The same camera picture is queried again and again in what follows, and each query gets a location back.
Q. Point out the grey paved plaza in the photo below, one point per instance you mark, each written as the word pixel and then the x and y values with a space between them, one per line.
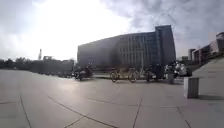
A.
pixel 100 103

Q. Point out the pale concrete bollard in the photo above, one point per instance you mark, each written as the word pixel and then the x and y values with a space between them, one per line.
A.
pixel 191 87

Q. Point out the large dark glass building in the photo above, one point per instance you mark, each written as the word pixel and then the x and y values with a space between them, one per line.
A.
pixel 133 48

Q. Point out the row of parked two-wheelers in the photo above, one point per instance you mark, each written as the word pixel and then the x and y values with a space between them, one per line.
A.
pixel 131 76

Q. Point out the wide pale stone stairs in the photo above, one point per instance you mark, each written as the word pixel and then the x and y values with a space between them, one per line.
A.
pixel 213 71

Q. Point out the distant low buildings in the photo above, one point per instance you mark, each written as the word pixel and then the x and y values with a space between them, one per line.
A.
pixel 208 50

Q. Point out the distant thin tower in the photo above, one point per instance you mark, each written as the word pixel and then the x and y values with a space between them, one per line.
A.
pixel 40 54

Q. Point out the row of dark trees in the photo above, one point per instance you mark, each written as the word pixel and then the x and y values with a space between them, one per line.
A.
pixel 30 65

